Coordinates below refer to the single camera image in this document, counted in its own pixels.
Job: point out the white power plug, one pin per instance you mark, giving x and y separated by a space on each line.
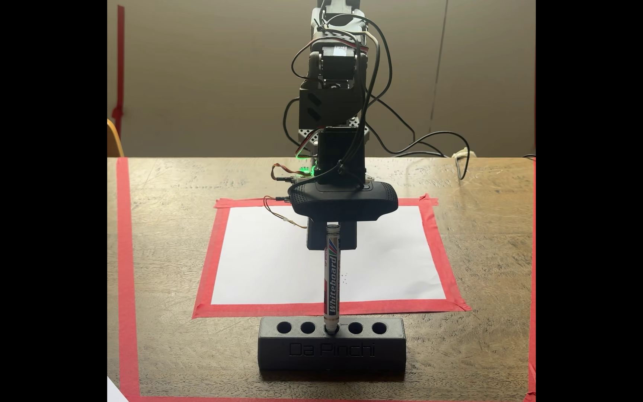
463 154

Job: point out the long red tape strip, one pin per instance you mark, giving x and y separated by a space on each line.
127 279
532 279

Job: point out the white whiteboard marker pen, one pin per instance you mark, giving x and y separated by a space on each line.
332 279

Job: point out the white ink-dotted paper sheet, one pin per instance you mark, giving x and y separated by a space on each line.
254 268

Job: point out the black pen holder block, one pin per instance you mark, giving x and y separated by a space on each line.
332 352

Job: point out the black oval webcam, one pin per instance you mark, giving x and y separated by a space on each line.
344 201

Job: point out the wooden chair back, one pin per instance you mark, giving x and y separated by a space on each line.
115 139

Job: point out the plain white paper sheet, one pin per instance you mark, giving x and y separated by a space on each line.
114 393

